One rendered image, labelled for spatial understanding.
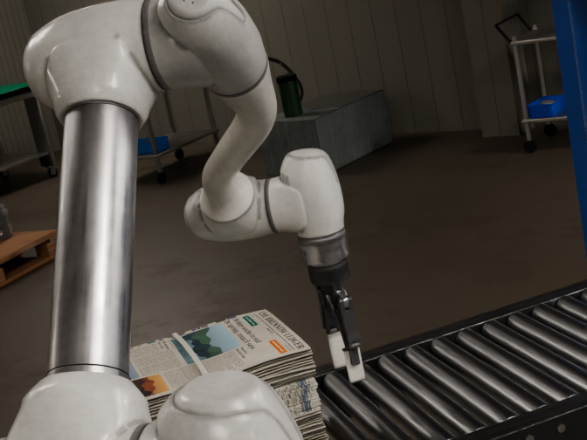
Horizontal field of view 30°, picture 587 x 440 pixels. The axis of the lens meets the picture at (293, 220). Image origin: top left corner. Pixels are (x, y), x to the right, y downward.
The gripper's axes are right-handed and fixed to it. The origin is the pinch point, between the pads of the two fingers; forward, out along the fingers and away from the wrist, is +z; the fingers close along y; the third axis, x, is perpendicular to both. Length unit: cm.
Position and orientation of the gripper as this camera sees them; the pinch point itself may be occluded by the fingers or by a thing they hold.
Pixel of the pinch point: (347, 360)
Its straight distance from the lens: 210.4
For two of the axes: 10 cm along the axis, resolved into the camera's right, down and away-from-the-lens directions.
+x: 9.3, -2.6, 2.6
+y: 3.1, 1.8, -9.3
